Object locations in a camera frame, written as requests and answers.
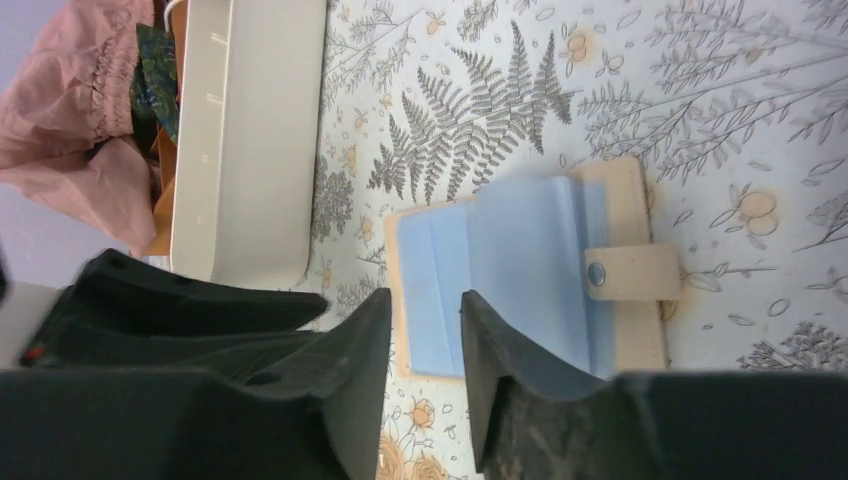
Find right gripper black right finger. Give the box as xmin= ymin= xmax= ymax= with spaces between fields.
xmin=460 ymin=290 xmax=847 ymax=479

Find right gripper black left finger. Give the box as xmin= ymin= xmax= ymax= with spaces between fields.
xmin=1 ymin=288 xmax=392 ymax=479

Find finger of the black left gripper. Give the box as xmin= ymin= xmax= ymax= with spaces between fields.
xmin=18 ymin=249 xmax=328 ymax=382

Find orange wooden organizer tray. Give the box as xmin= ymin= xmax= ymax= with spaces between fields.
xmin=146 ymin=1 xmax=188 ymax=256

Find pink crumpled cloth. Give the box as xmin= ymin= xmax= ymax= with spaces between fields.
xmin=1 ymin=1 xmax=156 ymax=257

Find dark green items in organizer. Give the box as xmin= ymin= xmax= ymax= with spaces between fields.
xmin=130 ymin=23 xmax=179 ymax=144

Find long white plastic tray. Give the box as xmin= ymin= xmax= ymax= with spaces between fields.
xmin=170 ymin=0 xmax=327 ymax=290

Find floral patterned table mat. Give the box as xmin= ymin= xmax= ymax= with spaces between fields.
xmin=291 ymin=0 xmax=848 ymax=480

